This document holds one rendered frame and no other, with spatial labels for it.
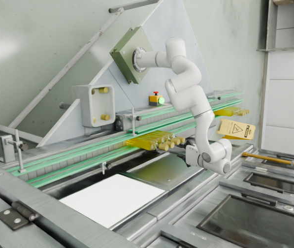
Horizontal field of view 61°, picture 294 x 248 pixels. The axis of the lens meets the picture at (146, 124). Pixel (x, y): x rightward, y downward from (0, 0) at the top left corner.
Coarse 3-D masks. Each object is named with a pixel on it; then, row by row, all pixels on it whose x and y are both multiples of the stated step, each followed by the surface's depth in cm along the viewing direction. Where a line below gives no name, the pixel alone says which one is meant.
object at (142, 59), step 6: (138, 48) 152; (138, 54) 153; (144, 54) 152; (150, 54) 149; (138, 60) 154; (144, 60) 151; (150, 60) 148; (138, 66) 157; (144, 66) 155; (150, 66) 152; (156, 66) 149
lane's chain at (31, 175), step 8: (192, 120) 212; (168, 128) 186; (120, 144) 149; (64, 152) 120; (96, 152) 135; (104, 152) 140; (72, 160) 124; (80, 160) 128; (48, 168) 115; (56, 168) 118; (24, 176) 106; (32, 176) 109
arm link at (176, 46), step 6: (168, 42) 128; (174, 42) 125; (180, 42) 125; (168, 48) 127; (174, 48) 125; (180, 48) 125; (168, 54) 129; (174, 54) 126; (180, 54) 126; (168, 60) 132
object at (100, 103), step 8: (96, 88) 144; (112, 88) 144; (96, 96) 144; (104, 96) 149; (112, 96) 145; (96, 104) 145; (104, 104) 150; (112, 104) 146; (96, 112) 146; (104, 112) 151; (112, 112) 148; (96, 120) 147; (104, 120) 148; (112, 120) 148
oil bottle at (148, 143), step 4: (140, 136) 149; (128, 140) 151; (132, 140) 148; (136, 140) 146; (140, 140) 144; (144, 140) 142; (148, 140) 141; (152, 140) 141; (156, 140) 142; (128, 144) 151; (132, 144) 149; (136, 144) 147; (140, 144) 145; (144, 144) 143; (148, 144) 141; (152, 144) 139; (144, 148) 143; (148, 148) 141; (152, 148) 140; (156, 148) 141
